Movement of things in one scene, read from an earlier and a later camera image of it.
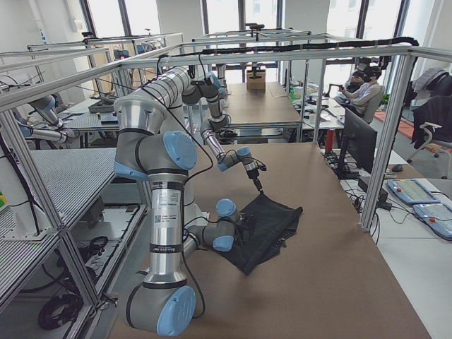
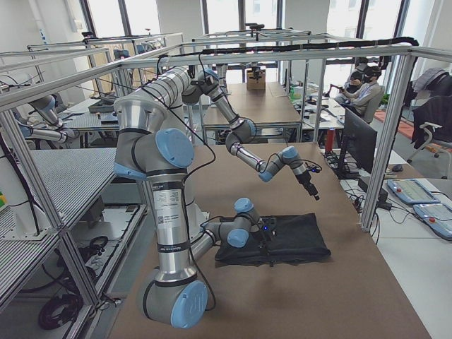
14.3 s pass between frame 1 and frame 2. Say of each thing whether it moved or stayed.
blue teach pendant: stayed
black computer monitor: stayed
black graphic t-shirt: moved
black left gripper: moved
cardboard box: stayed
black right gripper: moved
